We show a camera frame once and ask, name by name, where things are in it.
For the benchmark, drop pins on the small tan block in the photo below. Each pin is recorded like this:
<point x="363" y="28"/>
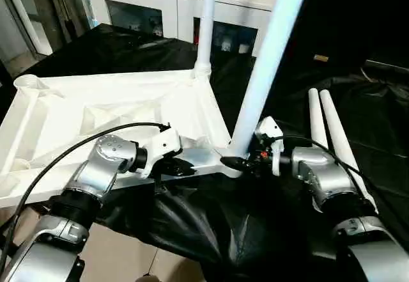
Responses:
<point x="321" y="58"/>

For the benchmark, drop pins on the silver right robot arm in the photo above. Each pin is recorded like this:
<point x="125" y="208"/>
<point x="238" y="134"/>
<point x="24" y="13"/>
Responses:
<point x="329" y="179"/>

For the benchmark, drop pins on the small white cup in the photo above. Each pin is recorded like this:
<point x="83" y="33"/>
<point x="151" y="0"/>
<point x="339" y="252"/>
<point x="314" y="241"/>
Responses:
<point x="243" y="48"/>
<point x="227" y="46"/>

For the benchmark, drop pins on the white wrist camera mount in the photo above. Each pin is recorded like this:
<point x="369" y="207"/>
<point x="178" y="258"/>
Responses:
<point x="271" y="131"/>
<point x="163" y="147"/>

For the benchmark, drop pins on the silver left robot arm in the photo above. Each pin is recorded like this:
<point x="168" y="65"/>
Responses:
<point x="96" y="173"/>

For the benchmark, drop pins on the black mat cover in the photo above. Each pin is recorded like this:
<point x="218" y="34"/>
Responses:
<point x="377" y="119"/>

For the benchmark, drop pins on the white plastic table leg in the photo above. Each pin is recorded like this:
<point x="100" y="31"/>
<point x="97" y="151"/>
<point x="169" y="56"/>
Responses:
<point x="206" y="32"/>
<point x="271" y="55"/>
<point x="316" y="115"/>
<point x="338" y="135"/>

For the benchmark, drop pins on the white plastic table top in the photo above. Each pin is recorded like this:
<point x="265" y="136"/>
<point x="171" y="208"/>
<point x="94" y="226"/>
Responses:
<point x="80" y="96"/>

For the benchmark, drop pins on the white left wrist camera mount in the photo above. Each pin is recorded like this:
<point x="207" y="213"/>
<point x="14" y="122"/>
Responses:
<point x="163" y="147"/>

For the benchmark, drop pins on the grey metal rack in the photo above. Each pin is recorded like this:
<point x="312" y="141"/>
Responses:
<point x="44" y="13"/>

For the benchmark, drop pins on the long black pole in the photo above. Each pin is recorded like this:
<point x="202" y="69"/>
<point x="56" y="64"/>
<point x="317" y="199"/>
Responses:
<point x="386" y="65"/>

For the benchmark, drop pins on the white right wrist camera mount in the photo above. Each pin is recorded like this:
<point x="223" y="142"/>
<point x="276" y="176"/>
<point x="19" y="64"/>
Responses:
<point x="271" y="131"/>

